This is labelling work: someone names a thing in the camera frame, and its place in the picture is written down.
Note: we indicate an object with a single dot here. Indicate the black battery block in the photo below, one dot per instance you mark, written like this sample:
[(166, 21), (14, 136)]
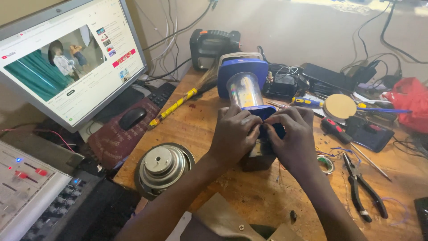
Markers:
[(259, 157)]

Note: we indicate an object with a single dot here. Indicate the black flat box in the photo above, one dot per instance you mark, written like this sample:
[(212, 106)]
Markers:
[(329, 78)]

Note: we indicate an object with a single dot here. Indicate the blue lantern housing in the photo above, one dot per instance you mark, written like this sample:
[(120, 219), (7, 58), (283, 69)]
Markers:
[(241, 75)]

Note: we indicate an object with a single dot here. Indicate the black flat device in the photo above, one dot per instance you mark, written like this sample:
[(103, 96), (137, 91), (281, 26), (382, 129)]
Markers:
[(368, 134)]

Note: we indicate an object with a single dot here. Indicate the black rechargeable torch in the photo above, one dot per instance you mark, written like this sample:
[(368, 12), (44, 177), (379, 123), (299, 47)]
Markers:
[(214, 47)]

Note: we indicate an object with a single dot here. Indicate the grey computer monitor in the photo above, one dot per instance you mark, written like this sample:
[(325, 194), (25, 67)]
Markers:
[(67, 60)]

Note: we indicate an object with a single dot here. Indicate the maroon mouse pad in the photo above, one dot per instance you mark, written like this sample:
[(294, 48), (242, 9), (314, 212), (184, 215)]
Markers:
[(120, 137)]

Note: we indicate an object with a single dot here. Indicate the beige leather piece with screw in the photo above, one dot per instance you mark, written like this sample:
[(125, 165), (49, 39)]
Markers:
[(227, 221)]

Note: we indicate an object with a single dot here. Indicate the black computer mouse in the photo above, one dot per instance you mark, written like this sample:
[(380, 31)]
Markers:
[(132, 118)]

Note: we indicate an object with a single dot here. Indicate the blue lantern with clear dome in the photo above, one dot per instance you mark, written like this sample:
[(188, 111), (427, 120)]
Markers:
[(249, 97)]

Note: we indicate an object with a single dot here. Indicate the thin metal rod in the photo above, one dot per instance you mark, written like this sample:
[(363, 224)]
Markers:
[(370, 162)]

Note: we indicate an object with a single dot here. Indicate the blue and yellow screwdriver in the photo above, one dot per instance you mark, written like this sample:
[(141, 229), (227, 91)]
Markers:
[(306, 101)]

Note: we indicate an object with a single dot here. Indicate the audio mixer console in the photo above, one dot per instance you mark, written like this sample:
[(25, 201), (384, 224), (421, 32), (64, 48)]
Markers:
[(30, 194)]

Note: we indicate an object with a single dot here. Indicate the black keyboard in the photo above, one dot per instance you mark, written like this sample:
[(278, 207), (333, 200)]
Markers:
[(162, 94)]

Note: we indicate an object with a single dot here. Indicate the metal speaker driver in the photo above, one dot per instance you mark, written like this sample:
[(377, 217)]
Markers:
[(163, 169)]

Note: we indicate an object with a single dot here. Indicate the round wooden disc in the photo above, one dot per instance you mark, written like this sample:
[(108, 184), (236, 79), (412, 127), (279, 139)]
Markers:
[(339, 106)]

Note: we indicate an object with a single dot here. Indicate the person's right hand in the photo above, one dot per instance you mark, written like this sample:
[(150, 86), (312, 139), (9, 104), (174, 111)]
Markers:
[(294, 137)]

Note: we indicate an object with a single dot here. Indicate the black power adapter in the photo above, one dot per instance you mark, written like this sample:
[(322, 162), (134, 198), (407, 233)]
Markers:
[(366, 72)]

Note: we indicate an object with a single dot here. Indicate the red plastic bag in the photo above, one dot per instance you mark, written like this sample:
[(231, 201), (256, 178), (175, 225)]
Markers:
[(409, 103)]

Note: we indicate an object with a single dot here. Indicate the person's left hand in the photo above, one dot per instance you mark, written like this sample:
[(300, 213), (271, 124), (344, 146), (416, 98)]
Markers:
[(234, 134)]

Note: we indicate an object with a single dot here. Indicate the red and black screwdriver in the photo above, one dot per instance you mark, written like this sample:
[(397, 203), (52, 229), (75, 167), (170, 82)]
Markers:
[(335, 130)]

